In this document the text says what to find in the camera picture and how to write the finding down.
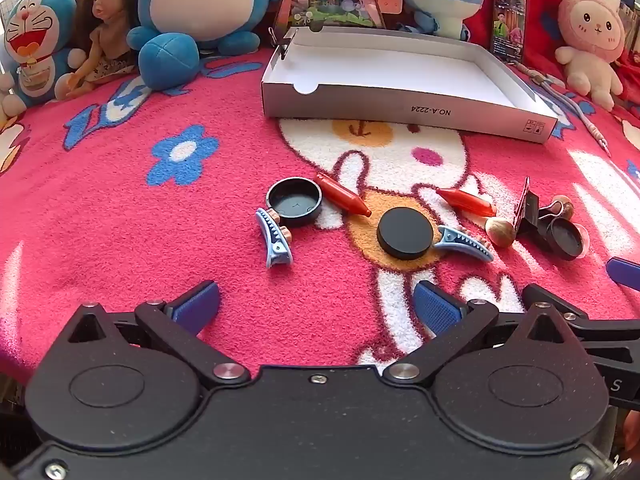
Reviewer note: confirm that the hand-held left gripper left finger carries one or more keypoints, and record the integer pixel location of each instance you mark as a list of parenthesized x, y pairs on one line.
[(197, 302)]

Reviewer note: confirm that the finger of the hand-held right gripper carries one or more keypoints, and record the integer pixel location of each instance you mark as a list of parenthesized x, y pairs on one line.
[(550, 297), (625, 271)]

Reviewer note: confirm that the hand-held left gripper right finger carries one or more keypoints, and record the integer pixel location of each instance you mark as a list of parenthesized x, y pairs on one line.
[(437, 305)]

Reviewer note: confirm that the clear round lid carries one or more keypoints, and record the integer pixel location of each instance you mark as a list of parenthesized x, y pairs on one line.
[(586, 246)]

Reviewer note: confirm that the black round lid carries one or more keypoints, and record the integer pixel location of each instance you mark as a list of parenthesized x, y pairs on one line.
[(295, 205), (565, 240), (405, 232)]

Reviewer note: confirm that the blue shark hair clip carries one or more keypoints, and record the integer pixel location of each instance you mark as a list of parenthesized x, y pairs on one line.
[(460, 242), (274, 240)]

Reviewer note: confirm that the brown walnut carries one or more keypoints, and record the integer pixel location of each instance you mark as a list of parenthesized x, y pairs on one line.
[(500, 232), (562, 205)]

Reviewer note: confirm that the red chili toy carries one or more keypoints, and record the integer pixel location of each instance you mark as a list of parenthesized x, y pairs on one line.
[(467, 201)]

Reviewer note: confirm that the red crayon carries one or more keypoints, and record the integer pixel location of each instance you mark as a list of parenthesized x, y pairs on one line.
[(342, 194)]

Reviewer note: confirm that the white cardboard box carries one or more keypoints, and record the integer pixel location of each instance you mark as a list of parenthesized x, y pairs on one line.
[(400, 65)]

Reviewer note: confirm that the pink cartoon printed blanket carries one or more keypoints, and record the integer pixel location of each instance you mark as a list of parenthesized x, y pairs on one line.
[(100, 200)]

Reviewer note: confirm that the pink hooded bunny plush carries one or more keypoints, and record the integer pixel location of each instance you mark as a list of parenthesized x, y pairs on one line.
[(590, 25)]

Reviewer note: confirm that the small black binder clip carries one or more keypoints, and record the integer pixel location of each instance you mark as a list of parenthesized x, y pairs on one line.
[(286, 45)]

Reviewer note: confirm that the smartphone with lit screen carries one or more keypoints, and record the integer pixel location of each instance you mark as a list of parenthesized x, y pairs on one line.
[(507, 25)]

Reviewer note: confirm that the red draped blanket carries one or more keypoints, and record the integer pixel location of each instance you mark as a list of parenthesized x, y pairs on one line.
[(540, 10)]

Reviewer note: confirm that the round blue mouse plush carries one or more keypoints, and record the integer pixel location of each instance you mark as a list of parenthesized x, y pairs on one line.
[(200, 5)]

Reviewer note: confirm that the brown haired doll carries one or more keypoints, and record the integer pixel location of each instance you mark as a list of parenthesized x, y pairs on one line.
[(107, 7)]

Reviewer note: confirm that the blue robot cat plush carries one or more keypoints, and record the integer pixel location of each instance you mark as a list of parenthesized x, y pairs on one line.
[(35, 35)]

